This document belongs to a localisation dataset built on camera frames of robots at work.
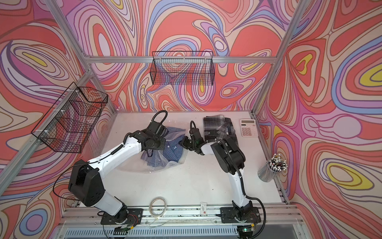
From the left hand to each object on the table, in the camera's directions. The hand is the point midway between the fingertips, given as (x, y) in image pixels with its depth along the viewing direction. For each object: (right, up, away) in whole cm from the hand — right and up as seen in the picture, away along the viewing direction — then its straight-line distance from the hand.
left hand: (163, 144), depth 86 cm
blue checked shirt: (+4, -5, +9) cm, 11 cm away
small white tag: (+23, -31, -11) cm, 40 cm away
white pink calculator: (+59, +10, +21) cm, 63 cm away
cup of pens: (+57, -13, -9) cm, 59 cm away
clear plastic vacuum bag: (-14, -13, 0) cm, 19 cm away
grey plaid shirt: (+36, +10, +21) cm, 43 cm away
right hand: (+8, -3, +14) cm, 16 cm away
